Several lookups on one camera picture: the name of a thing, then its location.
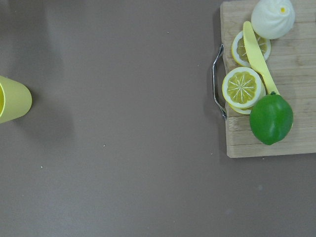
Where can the yellow lemon slice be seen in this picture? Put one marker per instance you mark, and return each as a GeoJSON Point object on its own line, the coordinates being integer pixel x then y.
{"type": "Point", "coordinates": [242, 88]}

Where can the yellow plastic knife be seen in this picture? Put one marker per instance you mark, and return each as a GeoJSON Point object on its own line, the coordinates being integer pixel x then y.
{"type": "Point", "coordinates": [256, 58]}

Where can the green lime toy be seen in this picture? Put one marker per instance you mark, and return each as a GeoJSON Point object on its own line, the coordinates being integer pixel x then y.
{"type": "Point", "coordinates": [271, 119]}

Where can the wooden cutting board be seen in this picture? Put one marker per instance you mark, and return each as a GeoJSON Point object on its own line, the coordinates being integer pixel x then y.
{"type": "Point", "coordinates": [292, 64]}

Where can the white garlic bulb toy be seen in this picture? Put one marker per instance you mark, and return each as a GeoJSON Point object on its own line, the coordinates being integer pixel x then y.
{"type": "Point", "coordinates": [272, 19]}

